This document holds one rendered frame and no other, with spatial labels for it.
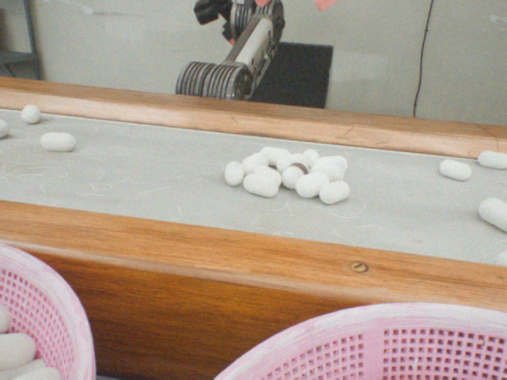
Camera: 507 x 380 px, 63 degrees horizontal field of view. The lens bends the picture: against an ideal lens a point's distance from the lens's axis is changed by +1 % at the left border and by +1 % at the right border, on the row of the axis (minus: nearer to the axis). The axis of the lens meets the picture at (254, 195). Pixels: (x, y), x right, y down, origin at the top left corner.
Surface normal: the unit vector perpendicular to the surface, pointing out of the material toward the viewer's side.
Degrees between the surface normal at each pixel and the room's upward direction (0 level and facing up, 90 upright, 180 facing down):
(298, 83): 86
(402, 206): 0
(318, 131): 45
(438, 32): 90
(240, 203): 0
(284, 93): 86
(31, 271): 75
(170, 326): 90
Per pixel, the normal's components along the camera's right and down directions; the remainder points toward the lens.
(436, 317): 0.05, 0.16
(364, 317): 0.33, 0.15
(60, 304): -0.71, -0.03
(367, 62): -0.16, 0.39
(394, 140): -0.06, -0.36
